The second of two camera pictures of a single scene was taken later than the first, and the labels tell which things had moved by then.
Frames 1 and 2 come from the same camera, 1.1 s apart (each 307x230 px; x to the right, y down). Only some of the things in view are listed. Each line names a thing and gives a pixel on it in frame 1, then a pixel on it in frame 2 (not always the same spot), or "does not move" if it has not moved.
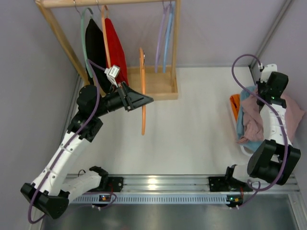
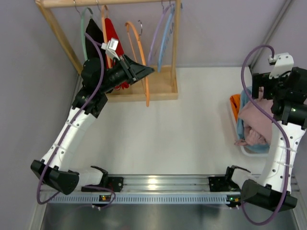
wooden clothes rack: (159, 83) does not move
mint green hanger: (82, 27) does not move
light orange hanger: (104, 14) does not move
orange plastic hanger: (143, 90) -> (141, 43)
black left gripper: (126, 97) -> (129, 71)
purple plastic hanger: (164, 12) -> (165, 11)
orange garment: (235, 101) does not move
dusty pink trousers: (253, 121) does not move
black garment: (96, 53) does not move
